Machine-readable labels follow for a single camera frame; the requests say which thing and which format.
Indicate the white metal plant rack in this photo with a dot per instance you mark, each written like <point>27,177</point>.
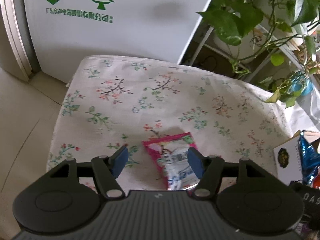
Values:
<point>248,61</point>

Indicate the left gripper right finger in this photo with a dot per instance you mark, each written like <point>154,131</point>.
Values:
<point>209,172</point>

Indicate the blue foil snack bag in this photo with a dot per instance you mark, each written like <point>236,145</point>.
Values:
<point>309,158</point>

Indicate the pink white snack bag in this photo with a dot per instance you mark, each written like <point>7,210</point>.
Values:
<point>169,154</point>

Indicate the blue tape roll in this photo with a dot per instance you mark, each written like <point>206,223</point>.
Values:
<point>301,84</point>

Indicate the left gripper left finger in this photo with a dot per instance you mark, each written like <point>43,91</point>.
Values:
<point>106,170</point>

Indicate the red orange snack bag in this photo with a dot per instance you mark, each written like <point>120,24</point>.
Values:
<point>316,181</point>

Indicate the pothos plant in white pot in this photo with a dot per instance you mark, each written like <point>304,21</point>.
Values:
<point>289,22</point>

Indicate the white refrigerator with green print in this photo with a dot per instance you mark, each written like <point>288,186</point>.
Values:
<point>53,36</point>

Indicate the floral tablecloth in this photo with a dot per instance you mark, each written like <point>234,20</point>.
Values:
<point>116,101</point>

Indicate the white cardboard milk box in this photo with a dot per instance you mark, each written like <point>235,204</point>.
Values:
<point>287,157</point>

